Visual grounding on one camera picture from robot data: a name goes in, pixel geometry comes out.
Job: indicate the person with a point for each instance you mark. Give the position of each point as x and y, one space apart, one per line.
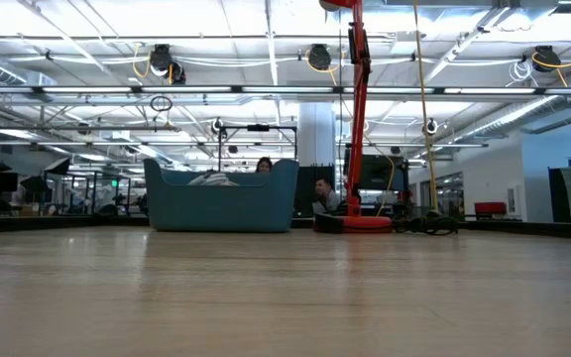
264 165
325 196

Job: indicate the teal plastic bin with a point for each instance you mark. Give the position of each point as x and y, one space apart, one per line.
221 208

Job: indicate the long ceiling light strip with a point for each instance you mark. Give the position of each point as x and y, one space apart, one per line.
285 90

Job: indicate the red desk lamp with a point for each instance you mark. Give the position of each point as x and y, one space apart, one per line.
359 124

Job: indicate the black background monitor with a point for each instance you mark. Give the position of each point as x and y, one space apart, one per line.
379 173

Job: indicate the red box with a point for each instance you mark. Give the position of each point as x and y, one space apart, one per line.
490 208

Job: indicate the black background rig frame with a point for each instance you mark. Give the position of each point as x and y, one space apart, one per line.
258 128

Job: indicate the silver ventilation duct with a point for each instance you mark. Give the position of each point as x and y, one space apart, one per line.
513 116

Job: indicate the black aluminium table frame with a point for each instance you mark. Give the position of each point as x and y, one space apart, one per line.
42 223

